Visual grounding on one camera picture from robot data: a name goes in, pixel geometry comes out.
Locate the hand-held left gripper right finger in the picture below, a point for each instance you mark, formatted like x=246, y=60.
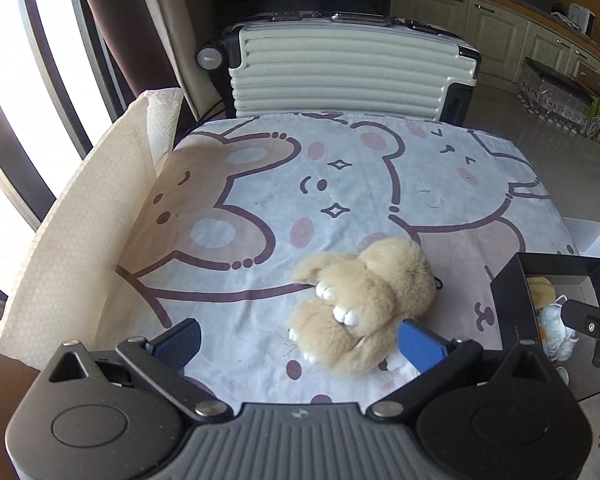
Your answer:
x=420, y=347

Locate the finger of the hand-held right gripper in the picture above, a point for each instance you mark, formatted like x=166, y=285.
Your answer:
x=587, y=317

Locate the cream kitchen cabinets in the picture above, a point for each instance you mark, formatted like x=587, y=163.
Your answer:
x=455, y=25

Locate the cream foam sheet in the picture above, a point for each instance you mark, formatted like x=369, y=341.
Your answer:
x=80, y=235

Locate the black shallow box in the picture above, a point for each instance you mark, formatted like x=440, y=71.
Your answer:
x=510, y=300

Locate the small white appliance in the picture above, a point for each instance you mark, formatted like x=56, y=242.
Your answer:
x=582, y=17

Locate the dark window frame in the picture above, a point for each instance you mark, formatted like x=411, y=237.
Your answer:
x=55, y=60

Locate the bear printed blanket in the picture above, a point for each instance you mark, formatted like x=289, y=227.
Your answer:
x=280, y=185

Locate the wrapped pack of water bottles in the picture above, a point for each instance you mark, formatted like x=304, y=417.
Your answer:
x=555, y=95

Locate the beige plush toy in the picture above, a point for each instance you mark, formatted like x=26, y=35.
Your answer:
x=380, y=280

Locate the brown curtain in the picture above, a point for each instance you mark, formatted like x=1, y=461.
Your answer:
x=100, y=0

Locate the white cardboard box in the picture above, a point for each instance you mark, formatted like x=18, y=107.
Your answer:
x=592, y=232

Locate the white ribbed suitcase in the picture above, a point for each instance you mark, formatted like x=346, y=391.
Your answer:
x=330, y=75

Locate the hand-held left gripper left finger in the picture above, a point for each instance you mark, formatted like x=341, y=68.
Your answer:
x=180, y=345

